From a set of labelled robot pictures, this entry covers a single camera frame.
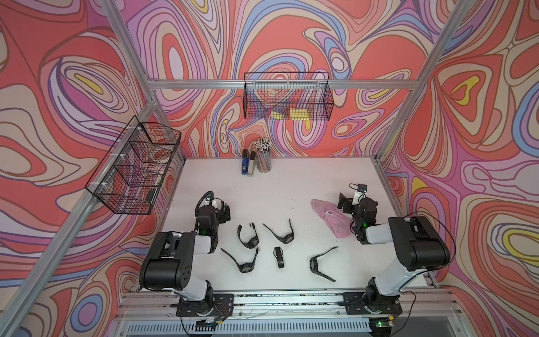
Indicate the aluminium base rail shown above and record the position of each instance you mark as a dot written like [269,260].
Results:
[290,304]

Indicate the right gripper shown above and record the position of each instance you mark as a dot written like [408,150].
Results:
[347,203]

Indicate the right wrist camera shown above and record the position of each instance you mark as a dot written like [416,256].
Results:
[360,192]

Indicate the wall wire basket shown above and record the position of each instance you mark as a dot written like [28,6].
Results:
[129,179]
[266,92]

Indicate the back wall wire basket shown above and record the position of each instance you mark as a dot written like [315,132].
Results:
[266,92]

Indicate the pencil cup with pencils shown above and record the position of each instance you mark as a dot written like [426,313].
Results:
[264,155]

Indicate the yellow sponge in basket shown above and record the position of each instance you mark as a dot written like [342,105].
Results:
[299,114]

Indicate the pink microfibre cloth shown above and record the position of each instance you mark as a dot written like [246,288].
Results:
[333,217]

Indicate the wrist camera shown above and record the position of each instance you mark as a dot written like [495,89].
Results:
[360,192]
[216,203]

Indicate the blue marker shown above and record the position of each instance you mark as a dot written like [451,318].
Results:
[244,162]

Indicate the small yellow block in basket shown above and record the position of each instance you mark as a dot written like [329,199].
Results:
[276,115]

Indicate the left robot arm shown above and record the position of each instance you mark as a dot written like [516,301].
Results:
[169,263]

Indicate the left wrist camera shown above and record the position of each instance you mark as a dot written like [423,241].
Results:
[216,203]

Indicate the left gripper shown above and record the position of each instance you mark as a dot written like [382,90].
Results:
[221,217]

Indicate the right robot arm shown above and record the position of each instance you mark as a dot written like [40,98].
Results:
[417,245]

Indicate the left wall wire basket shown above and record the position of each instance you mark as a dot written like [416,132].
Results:
[129,179]

